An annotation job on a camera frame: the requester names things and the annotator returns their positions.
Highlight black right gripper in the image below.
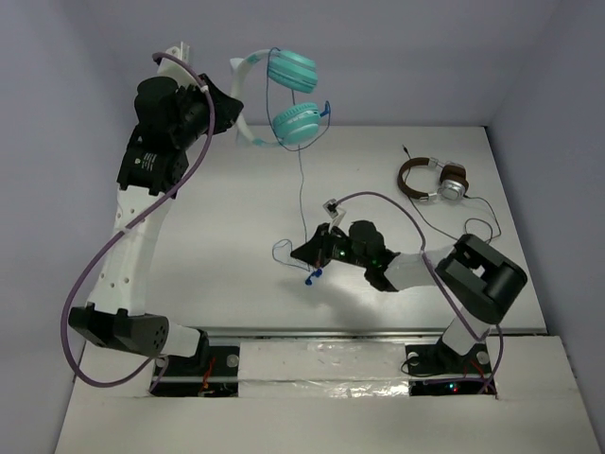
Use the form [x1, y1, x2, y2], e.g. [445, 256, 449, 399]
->
[291, 223, 371, 269]

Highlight blue headphone cable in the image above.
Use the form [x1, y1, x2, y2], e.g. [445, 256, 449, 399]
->
[265, 46, 332, 288]

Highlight teal cat-ear headphones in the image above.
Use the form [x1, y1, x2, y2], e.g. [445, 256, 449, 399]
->
[230, 47, 332, 150]

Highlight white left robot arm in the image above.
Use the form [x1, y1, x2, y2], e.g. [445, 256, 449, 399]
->
[62, 74, 243, 373]

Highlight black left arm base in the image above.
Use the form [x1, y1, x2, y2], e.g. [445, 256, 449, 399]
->
[150, 345, 240, 398]

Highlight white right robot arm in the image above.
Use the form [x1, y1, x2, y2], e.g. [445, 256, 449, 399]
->
[290, 220, 528, 372]

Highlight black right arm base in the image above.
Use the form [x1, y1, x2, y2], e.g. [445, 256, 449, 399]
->
[400, 319, 496, 394]

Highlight brown silver headphones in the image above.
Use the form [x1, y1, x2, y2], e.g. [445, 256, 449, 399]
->
[396, 157, 469, 201]

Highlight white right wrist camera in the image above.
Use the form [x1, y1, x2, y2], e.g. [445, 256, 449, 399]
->
[322, 199, 346, 233]

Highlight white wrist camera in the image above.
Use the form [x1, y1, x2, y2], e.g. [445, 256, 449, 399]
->
[322, 199, 346, 233]
[157, 41, 191, 84]

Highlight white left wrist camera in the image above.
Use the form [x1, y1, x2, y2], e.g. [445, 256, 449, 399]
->
[157, 41, 191, 84]

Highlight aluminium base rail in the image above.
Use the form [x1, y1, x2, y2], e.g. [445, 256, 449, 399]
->
[202, 323, 549, 341]

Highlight black headphone cable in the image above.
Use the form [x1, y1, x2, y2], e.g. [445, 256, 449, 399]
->
[401, 144, 503, 248]

